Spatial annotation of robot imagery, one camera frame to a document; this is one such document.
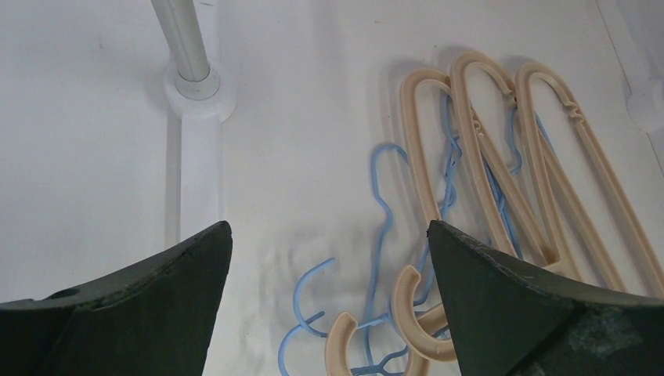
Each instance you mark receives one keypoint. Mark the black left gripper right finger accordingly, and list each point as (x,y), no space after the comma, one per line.
(509,317)

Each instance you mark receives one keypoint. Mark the metal clothes rack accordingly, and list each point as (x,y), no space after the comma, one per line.
(201,93)

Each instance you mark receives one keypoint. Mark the beige plastic hanger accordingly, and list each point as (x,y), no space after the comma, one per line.
(545,169)
(476,144)
(418,330)

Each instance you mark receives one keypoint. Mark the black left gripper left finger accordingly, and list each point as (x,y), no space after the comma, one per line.
(154,317)

